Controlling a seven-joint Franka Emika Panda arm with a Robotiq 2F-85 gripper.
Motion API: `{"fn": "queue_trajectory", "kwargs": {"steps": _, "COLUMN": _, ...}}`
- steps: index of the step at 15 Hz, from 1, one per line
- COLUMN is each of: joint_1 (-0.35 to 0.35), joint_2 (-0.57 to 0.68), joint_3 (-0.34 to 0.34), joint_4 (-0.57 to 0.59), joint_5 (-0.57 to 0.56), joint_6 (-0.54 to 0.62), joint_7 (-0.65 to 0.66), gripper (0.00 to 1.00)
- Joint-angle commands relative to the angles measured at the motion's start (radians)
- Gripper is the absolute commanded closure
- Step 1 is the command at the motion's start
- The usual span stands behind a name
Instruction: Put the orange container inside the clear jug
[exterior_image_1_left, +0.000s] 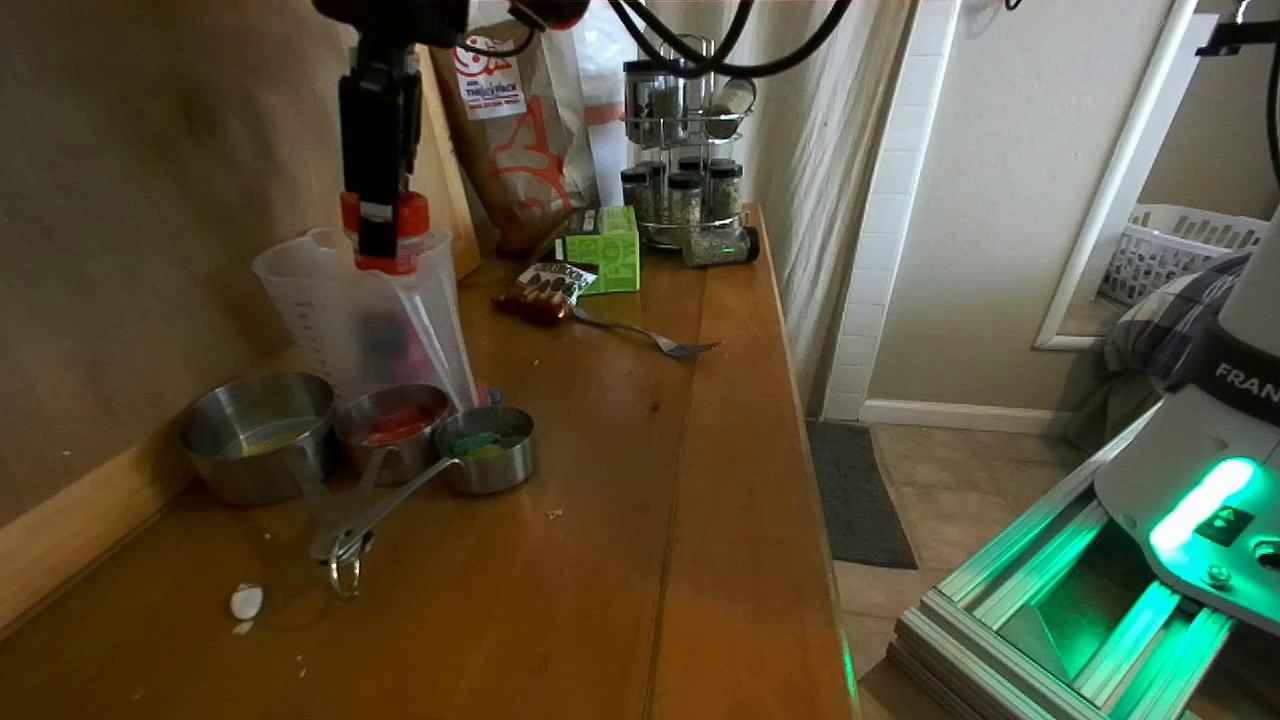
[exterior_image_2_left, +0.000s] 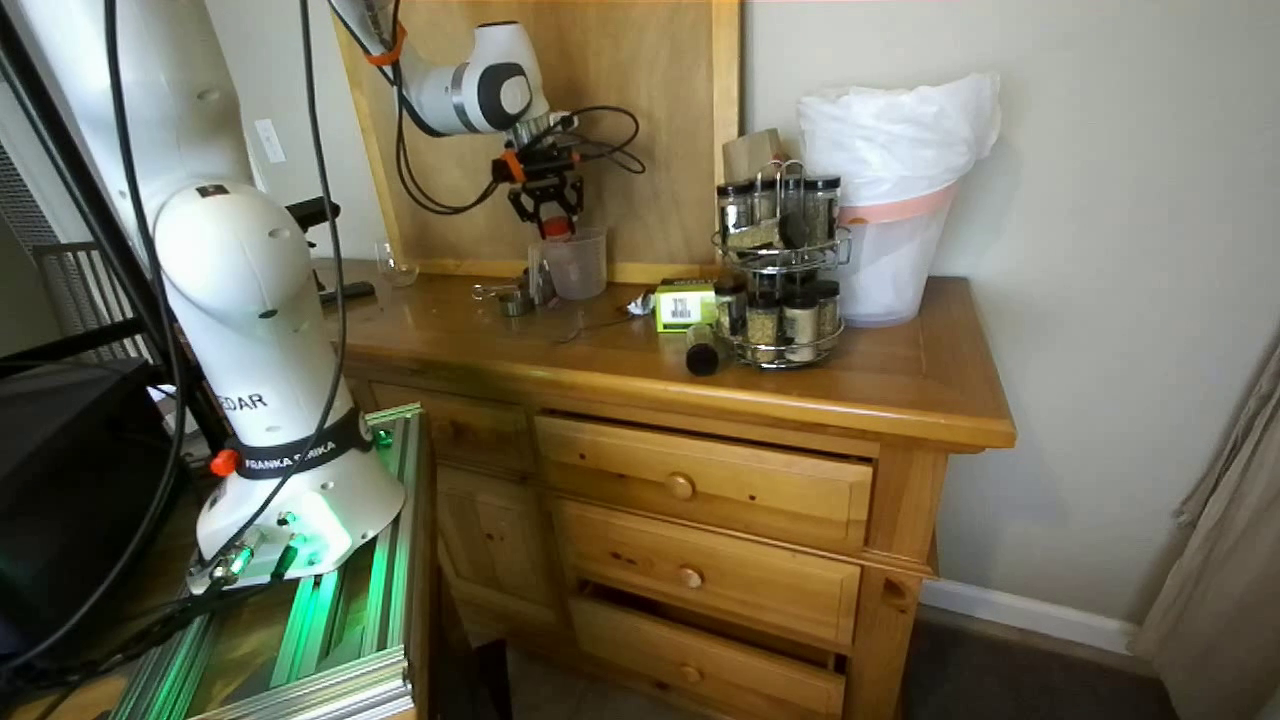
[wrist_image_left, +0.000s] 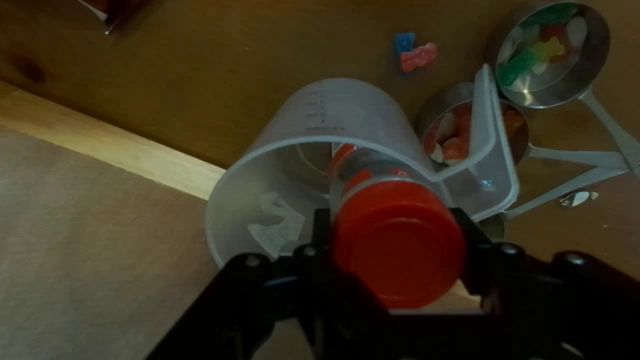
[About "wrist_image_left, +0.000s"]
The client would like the blue gummy candy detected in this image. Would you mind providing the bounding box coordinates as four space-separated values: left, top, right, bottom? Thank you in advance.
394 32 417 54

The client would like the large metal measuring cup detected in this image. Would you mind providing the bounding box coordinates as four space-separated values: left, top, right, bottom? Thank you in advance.
492 0 640 180

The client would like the medium metal measuring cup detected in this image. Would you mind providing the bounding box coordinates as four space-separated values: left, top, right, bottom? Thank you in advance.
416 81 632 172

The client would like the orange lidded container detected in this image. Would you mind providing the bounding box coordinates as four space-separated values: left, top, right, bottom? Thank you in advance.
327 142 469 311

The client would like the heap of red gummy candies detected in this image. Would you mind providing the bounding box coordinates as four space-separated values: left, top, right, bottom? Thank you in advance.
424 104 526 166

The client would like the dark shiny packet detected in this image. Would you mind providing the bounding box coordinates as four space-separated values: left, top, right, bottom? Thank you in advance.
75 0 153 37

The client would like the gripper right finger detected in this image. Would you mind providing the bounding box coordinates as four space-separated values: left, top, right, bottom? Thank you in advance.
449 207 640 360

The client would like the clear plastic measuring jug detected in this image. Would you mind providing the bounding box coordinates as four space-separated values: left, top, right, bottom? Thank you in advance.
205 64 521 271

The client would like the red gummy candy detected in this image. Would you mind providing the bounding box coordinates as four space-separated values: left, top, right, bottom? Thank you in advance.
399 42 439 74

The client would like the heap of mixed gummy candies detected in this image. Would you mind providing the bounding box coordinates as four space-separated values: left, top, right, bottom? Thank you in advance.
499 4 589 90

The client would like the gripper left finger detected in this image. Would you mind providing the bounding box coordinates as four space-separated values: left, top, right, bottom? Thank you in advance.
145 207 392 360

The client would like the white candy crumb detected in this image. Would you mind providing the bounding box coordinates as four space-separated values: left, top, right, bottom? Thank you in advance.
559 190 600 208

